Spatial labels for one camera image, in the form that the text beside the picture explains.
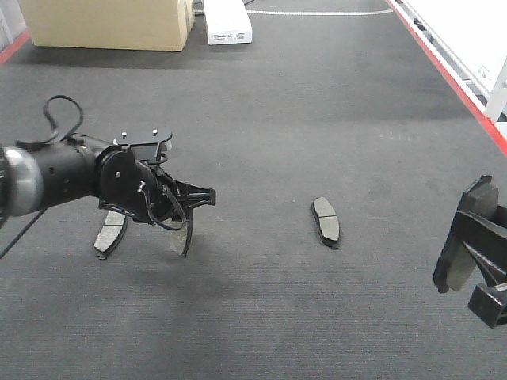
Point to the grey brake pad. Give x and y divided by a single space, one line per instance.
327 223
455 264
110 234
180 240

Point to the dark conveyor belt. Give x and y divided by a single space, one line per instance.
346 108

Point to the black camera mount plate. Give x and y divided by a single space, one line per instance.
144 138

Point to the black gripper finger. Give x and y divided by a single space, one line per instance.
489 304
485 240

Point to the white long box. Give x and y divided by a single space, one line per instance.
227 22

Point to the white aluminium side frame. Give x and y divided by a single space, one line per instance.
473 33

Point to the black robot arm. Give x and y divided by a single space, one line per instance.
35 176

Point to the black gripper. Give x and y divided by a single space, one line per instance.
128 187

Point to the cardboard box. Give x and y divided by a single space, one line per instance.
124 25

